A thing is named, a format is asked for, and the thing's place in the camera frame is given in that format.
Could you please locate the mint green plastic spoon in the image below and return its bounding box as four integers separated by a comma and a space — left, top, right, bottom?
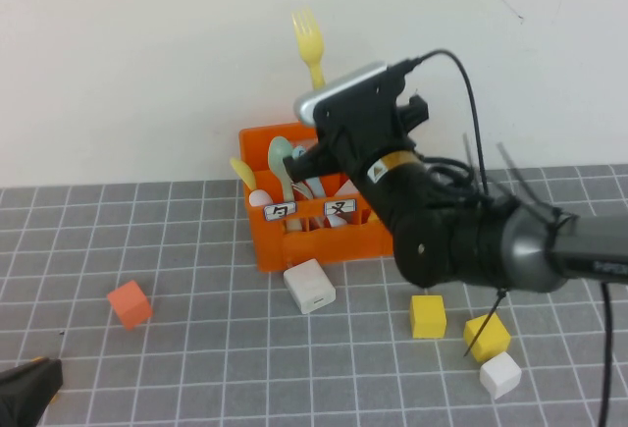
267, 135, 298, 232

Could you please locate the pale yellow plastic spoon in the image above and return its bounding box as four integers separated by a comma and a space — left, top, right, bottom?
230, 157, 259, 192

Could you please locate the paper label marked fork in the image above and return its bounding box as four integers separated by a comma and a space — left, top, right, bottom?
322, 198, 357, 218

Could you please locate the black zip tie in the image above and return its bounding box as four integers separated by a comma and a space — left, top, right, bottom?
460, 132, 476, 179
462, 288, 509, 358
496, 140, 546, 212

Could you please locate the black camera cable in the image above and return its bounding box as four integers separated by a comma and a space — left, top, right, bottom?
390, 49, 492, 192

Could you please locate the white wooden cube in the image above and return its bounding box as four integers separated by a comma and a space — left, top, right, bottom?
478, 350, 522, 400

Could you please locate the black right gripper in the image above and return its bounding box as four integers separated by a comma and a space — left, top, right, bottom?
286, 71, 431, 179

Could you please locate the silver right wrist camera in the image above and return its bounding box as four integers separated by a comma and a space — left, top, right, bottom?
292, 60, 392, 127

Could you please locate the yellow plastic fork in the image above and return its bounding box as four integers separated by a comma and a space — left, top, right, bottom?
290, 8, 327, 90

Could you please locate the yellow wooden cube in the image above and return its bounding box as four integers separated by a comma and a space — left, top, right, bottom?
462, 311, 511, 363
409, 294, 447, 340

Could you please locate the paper label marked spoon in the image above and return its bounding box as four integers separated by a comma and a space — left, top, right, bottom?
262, 200, 298, 222

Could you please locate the orange plastic cutlery holder crate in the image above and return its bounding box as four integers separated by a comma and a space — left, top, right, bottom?
238, 122, 396, 273

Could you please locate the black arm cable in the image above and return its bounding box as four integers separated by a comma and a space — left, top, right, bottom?
599, 282, 615, 427

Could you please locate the white usb charger block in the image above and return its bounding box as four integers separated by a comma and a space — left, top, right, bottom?
283, 258, 338, 315

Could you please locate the orange wooden cube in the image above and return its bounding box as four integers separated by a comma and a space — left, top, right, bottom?
106, 280, 154, 331

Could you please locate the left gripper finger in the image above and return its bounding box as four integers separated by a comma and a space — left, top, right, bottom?
0, 357, 64, 401
0, 373, 64, 427

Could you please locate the grey grid table cloth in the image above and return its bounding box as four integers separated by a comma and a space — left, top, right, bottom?
0, 164, 628, 427

